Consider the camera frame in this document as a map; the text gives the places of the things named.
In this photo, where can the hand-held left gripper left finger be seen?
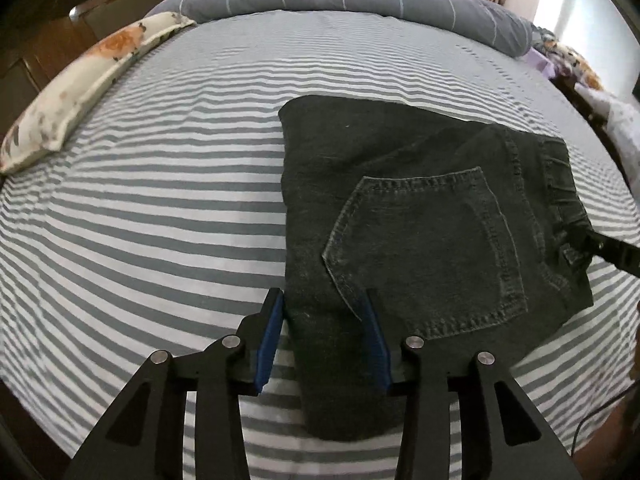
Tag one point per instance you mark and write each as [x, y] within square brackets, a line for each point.
[270, 345]

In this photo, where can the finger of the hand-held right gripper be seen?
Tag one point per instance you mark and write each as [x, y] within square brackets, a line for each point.
[610, 250]

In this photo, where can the white patterned cloth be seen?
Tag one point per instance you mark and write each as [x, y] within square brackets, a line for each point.
[617, 120]

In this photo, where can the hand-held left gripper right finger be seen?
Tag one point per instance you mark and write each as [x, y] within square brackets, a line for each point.
[377, 345]

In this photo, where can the black denim pants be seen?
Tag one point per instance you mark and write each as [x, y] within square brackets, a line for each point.
[425, 240]

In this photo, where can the floral cream pillow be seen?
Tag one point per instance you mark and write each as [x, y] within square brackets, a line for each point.
[85, 70]

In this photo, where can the floral blanket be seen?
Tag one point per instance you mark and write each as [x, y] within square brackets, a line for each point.
[570, 57]

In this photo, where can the dark wooden headboard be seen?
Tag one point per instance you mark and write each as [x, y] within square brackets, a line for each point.
[40, 50]

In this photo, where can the grey white striped bed sheet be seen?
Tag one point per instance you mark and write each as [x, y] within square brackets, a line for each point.
[150, 210]

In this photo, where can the purple cloth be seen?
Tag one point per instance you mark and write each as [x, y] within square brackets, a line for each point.
[542, 60]

